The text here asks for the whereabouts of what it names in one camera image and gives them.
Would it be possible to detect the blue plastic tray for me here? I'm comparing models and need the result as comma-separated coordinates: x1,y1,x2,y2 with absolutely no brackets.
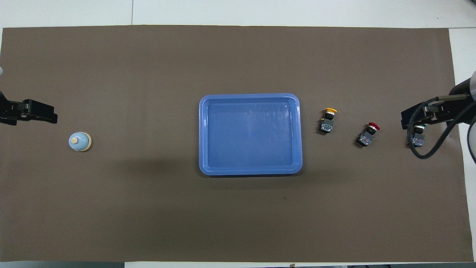
199,93,303,176

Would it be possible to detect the brown table mat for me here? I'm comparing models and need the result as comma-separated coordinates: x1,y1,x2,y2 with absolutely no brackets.
0,25,475,263

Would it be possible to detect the yellow push button switch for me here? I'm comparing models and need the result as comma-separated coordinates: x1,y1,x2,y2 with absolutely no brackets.
319,108,338,134

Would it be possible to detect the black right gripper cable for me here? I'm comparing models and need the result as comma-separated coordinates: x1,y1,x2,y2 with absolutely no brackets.
407,95,476,160

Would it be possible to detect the green push button switch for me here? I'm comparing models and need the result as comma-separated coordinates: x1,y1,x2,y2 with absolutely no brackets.
411,125,427,148

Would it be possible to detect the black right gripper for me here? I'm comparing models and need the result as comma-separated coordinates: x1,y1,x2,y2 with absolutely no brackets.
401,98,476,130

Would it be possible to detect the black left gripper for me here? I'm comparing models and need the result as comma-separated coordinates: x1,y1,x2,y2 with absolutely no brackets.
0,90,58,125

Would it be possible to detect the red push button switch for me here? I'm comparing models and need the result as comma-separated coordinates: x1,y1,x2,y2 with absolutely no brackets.
356,122,380,147

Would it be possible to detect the light blue call bell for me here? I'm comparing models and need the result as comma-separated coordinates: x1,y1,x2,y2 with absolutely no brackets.
68,132,92,152

